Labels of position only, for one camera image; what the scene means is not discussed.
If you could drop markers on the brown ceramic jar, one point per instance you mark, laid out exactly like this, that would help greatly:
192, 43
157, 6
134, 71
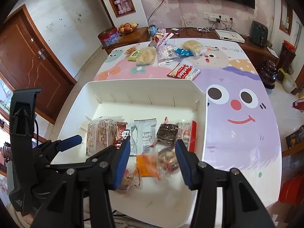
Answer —
269, 74

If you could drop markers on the chocolate brownie packet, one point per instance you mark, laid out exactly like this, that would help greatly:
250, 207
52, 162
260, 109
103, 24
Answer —
167, 131

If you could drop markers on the dark cylinder with red lid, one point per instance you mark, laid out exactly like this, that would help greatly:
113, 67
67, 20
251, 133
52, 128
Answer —
287, 55

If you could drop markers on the red white fruit-print packet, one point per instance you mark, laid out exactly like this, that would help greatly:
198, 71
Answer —
161, 38

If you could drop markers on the brown wooden door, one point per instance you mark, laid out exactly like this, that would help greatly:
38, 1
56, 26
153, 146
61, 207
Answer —
30, 59

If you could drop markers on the white wall outlets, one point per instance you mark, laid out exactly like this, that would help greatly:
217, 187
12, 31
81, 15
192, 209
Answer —
217, 17

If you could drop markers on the large clear brown-print packet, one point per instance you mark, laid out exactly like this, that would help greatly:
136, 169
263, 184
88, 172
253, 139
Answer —
99, 135

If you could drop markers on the red cookie packet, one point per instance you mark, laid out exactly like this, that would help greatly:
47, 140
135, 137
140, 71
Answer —
184, 71

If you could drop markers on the green snack packet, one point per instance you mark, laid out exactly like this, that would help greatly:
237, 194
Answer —
133, 55

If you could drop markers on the clear nut packet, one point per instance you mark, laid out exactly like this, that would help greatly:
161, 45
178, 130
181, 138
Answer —
167, 159
129, 179

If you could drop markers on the blue kettle ornament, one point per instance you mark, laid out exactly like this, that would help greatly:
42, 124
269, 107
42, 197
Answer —
152, 30

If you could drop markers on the dark red snack packet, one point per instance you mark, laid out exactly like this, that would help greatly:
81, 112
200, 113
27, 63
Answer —
121, 131

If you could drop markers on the small wooden side cabinet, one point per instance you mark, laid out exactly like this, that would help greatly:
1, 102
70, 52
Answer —
135, 39

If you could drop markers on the red white striped packet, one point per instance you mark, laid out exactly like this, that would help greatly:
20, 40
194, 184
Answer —
187, 131

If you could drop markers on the orange cracker packet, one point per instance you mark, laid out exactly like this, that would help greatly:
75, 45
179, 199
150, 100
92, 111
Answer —
146, 165

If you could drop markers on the dark green air fryer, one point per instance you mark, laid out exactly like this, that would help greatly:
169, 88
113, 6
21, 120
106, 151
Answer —
259, 33

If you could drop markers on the blue candy packet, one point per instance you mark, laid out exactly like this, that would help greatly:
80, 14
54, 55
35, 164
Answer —
184, 51

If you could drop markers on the round rice cracker packet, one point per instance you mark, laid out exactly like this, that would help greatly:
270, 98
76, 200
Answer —
192, 45

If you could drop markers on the fruit bowl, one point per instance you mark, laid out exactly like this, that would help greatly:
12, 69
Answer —
128, 28

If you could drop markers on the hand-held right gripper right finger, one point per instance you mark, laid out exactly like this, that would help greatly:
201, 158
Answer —
184, 163

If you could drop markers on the white labelled snack packet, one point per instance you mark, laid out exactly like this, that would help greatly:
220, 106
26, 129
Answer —
144, 135

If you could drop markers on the pink toy figure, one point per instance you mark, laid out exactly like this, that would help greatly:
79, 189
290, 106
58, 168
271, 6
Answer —
162, 28

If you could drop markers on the red tin box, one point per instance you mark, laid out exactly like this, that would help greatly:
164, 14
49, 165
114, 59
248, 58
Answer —
108, 37

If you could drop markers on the white plastic jug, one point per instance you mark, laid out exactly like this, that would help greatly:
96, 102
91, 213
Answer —
288, 83

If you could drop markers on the white plastic storage bin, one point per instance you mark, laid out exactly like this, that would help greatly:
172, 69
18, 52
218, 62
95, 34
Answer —
147, 95

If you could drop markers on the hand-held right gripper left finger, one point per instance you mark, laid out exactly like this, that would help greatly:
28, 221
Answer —
121, 163

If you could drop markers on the rectangular beige cracker packet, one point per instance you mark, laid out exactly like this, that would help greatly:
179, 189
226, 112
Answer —
146, 56

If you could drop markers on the white set-top box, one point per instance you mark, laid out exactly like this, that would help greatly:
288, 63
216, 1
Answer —
229, 35

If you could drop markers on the small orange snack packet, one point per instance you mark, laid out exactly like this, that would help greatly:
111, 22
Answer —
130, 50

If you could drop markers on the cartoon printed tablecloth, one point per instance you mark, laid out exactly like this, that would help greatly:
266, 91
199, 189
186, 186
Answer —
237, 147

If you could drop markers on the clear labelled snack packet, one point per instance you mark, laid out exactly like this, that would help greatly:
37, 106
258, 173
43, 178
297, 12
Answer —
166, 54

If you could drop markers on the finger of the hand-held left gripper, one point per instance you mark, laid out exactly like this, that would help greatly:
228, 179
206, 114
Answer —
95, 156
71, 140

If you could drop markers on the red plastic basin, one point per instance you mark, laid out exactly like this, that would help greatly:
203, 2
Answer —
292, 190

